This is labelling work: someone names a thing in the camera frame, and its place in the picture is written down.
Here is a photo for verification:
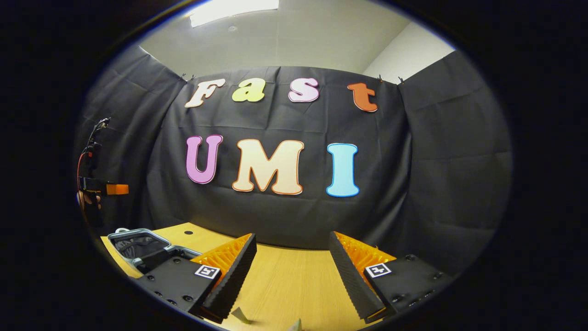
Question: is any ceiling light panel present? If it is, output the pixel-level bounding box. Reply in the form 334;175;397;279
188;0;280;28

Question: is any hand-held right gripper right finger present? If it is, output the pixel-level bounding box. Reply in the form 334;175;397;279
328;231;458;325

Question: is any light blue suitcase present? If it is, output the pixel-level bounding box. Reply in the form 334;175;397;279
107;228;204;278

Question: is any black cable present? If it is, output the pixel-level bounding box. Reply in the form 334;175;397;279
87;117;112;152

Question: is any small pale green tube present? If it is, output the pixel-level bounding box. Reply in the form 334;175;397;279
230;307;252;325

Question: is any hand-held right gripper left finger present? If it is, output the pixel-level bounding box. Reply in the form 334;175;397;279
135;233;258;323

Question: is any black backdrop cloth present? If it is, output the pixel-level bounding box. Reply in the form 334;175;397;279
76;44;513;276

